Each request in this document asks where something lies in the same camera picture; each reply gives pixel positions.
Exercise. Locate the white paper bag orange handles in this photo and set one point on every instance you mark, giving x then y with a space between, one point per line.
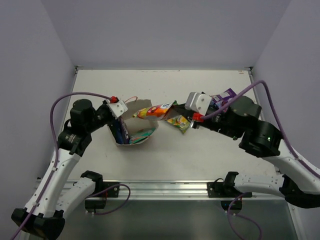
134 124

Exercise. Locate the aluminium front rail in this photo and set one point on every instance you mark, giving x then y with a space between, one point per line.
167 190

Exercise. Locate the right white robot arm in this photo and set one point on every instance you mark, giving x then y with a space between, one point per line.
296 184

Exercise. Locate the orange fruit candy packet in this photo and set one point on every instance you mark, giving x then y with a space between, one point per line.
154 113

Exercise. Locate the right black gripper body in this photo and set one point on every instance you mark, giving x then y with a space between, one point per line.
218 122

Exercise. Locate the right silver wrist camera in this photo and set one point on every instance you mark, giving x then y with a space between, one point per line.
198 102

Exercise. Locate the pink snack packet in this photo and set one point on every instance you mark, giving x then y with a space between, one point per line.
219 100

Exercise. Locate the yellow green candy packet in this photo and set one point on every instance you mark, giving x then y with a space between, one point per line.
177 120

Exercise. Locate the green snack packet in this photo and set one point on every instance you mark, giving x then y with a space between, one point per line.
141 135

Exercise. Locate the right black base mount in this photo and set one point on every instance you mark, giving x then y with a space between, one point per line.
218 189

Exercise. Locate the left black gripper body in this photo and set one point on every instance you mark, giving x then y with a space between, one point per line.
111 121

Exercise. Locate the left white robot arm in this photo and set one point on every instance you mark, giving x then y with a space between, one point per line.
44 215

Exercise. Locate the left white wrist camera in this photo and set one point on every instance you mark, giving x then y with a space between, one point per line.
118 108

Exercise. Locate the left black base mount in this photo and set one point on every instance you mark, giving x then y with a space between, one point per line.
99 202

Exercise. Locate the purple blue snack bar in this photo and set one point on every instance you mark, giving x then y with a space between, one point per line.
123 137

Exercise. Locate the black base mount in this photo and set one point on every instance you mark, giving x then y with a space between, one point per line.
218 189
99 202

